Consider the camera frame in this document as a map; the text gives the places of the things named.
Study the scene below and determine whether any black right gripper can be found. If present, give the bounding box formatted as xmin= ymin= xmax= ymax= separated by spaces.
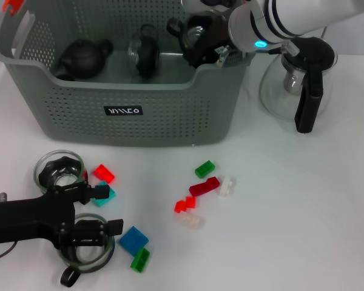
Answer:
xmin=184 ymin=15 xmax=239 ymax=69

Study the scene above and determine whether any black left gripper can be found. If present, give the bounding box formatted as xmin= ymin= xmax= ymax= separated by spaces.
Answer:
xmin=0 ymin=181 xmax=124 ymax=251

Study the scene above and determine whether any glass teacup black holder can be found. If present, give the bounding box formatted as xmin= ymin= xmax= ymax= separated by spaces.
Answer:
xmin=166 ymin=15 xmax=215 ymax=67
xmin=56 ymin=213 xmax=116 ymax=288
xmin=33 ymin=150 xmax=89 ymax=195
xmin=127 ymin=24 xmax=161 ymax=80

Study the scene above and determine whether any grey perforated storage bin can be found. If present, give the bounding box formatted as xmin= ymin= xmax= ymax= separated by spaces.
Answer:
xmin=0 ymin=0 xmax=255 ymax=149

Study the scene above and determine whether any teal toy brick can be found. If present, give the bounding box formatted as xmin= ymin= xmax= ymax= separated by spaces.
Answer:
xmin=90 ymin=181 xmax=118 ymax=208

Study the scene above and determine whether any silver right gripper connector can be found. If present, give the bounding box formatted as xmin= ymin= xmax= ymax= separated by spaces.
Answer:
xmin=215 ymin=45 xmax=231 ymax=68

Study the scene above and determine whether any bright red toy brick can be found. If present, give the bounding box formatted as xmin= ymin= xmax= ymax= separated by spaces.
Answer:
xmin=92 ymin=163 xmax=115 ymax=185

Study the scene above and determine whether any blue toy brick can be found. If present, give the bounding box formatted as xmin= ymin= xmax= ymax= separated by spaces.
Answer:
xmin=118 ymin=226 xmax=150 ymax=255

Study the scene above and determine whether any green toy brick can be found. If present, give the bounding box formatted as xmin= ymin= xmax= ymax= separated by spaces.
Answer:
xmin=194 ymin=159 xmax=217 ymax=179
xmin=129 ymin=247 xmax=151 ymax=273

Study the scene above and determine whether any red stepped toy brick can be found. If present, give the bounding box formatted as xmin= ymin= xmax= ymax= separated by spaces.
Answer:
xmin=174 ymin=195 xmax=197 ymax=214

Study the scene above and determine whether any clear translucent toy brick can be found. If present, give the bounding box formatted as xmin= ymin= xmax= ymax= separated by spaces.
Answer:
xmin=176 ymin=212 xmax=206 ymax=230

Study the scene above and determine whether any dark red toy brick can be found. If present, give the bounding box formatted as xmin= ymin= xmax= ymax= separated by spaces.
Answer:
xmin=188 ymin=176 xmax=221 ymax=197

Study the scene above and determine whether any dark clay teapot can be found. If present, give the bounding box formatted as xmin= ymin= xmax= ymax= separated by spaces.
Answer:
xmin=53 ymin=38 xmax=114 ymax=82

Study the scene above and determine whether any white toy brick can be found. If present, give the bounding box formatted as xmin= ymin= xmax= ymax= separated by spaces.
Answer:
xmin=217 ymin=175 xmax=238 ymax=198

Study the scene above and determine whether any glass teapot black handle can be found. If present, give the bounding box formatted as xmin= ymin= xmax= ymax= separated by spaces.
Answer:
xmin=258 ymin=36 xmax=339 ymax=134

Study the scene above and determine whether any dark left gripper cable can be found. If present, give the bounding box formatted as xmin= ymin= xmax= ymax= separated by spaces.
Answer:
xmin=0 ymin=241 xmax=18 ymax=262

